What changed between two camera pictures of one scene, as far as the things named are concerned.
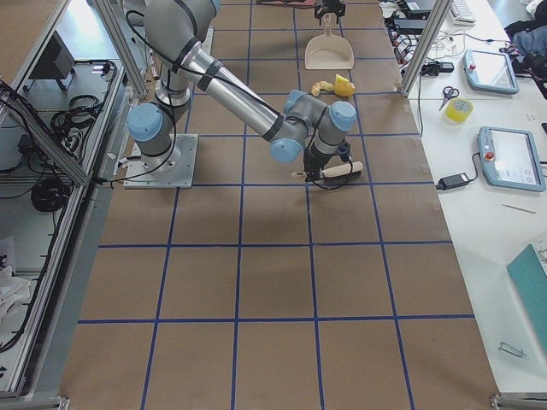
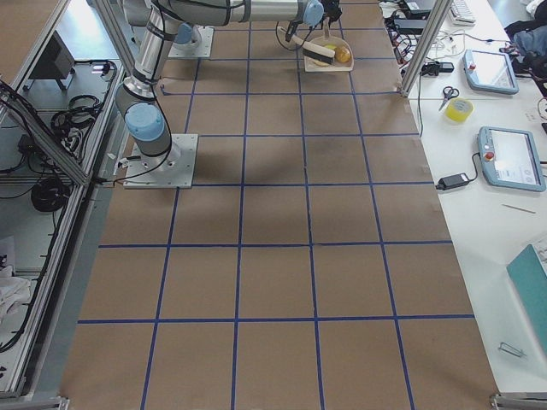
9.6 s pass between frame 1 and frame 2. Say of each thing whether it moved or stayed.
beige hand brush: moved
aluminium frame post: stayed
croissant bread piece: moved
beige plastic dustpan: stayed
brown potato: moved
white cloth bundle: stayed
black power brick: stayed
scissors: stayed
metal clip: stayed
